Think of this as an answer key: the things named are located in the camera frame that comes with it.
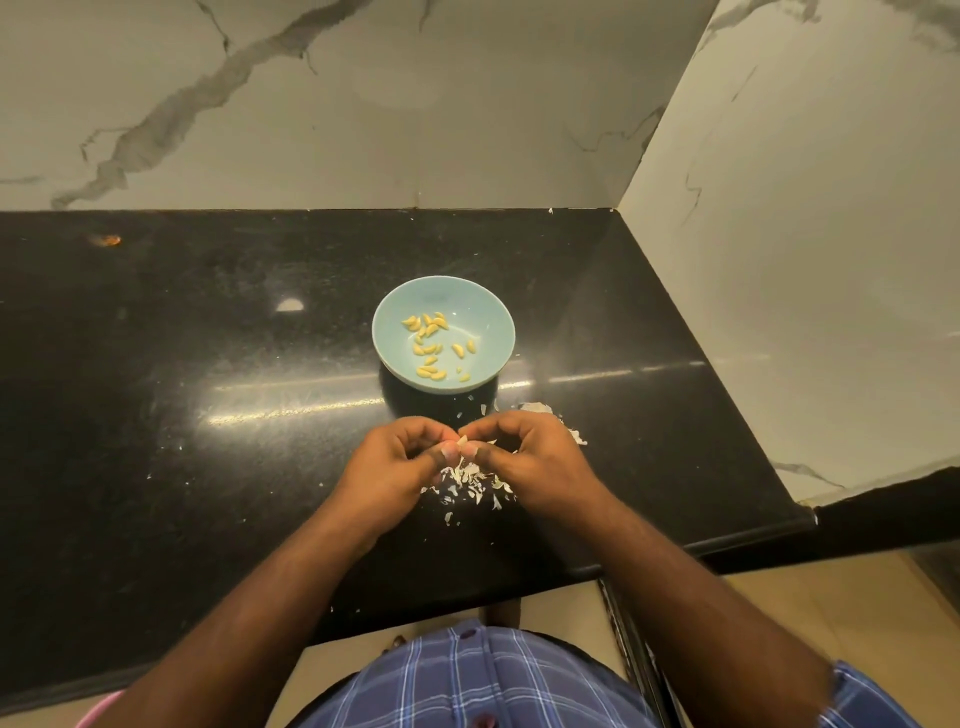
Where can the person's left hand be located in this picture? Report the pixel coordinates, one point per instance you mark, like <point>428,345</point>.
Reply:
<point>383,477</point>

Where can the person's right hand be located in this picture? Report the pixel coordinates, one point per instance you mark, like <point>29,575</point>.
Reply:
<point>540,462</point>

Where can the garlic peel scrap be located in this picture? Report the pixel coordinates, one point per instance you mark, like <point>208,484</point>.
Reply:
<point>552,417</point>

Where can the small garlic clove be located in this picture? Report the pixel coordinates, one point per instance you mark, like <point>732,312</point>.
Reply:
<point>456,446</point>

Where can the light blue bowl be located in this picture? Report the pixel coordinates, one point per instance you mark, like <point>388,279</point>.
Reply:
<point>492,369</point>

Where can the cluster of peeled garlic cloves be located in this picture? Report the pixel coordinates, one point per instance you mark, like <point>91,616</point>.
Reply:
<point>438,324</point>

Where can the person's left forearm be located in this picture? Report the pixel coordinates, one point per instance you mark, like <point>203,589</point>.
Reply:
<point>225,645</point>

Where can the person's right forearm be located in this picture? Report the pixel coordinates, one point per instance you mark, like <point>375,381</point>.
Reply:
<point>708,627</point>

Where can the person's left foot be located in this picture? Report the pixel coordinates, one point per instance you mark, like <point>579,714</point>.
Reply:
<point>396,641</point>

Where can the black cabinet trim strip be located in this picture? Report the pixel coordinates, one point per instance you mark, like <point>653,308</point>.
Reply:
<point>642,660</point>

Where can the blue plaid shirt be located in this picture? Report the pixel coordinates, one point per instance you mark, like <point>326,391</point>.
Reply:
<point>483,684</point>

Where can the small orange scrap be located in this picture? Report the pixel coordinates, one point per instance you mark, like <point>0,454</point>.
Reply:
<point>105,239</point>

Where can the pink plastic bucket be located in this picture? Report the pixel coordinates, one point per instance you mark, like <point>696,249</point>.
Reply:
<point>96,710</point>

